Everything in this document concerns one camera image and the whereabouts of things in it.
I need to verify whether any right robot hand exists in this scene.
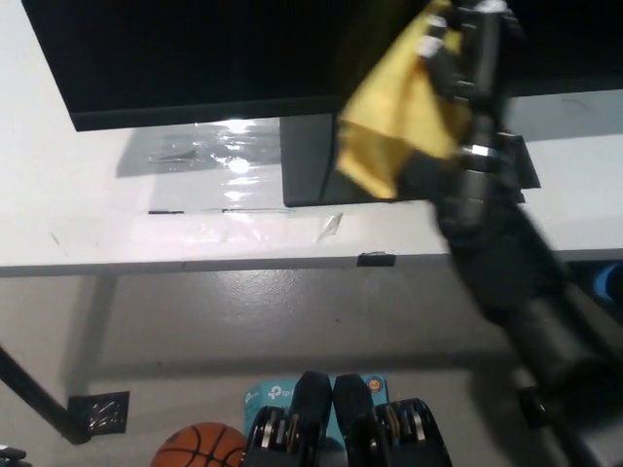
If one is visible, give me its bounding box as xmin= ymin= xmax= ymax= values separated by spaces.
xmin=418 ymin=0 xmax=525 ymax=147

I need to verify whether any yellow cloth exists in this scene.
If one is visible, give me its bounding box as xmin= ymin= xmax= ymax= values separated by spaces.
xmin=335 ymin=0 xmax=473 ymax=200

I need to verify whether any black tape patch on desk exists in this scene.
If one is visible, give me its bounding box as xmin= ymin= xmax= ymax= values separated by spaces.
xmin=500 ymin=130 xmax=542 ymax=203

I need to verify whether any white desk leg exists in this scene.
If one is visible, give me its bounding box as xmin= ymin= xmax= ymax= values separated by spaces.
xmin=62 ymin=271 xmax=118 ymax=395

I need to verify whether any small black desk-edge tape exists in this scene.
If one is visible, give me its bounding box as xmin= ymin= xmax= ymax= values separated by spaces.
xmin=357 ymin=251 xmax=396 ymax=268

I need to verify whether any black HP monitor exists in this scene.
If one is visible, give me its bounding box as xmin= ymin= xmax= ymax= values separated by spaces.
xmin=19 ymin=0 xmax=623 ymax=208

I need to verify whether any black metal stand leg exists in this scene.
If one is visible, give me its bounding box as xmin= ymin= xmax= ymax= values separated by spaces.
xmin=0 ymin=342 xmax=93 ymax=447

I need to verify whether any orange basketball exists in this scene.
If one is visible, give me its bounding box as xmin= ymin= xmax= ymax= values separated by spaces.
xmin=155 ymin=421 xmax=249 ymax=467

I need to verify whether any blue and black object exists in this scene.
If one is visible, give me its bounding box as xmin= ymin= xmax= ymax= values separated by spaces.
xmin=591 ymin=265 xmax=623 ymax=298

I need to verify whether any teal tp-link box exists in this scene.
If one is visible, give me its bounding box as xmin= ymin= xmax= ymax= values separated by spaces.
xmin=242 ymin=374 xmax=390 ymax=451

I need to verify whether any clear plastic film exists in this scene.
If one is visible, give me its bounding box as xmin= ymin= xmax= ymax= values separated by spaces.
xmin=51 ymin=119 xmax=347 ymax=247

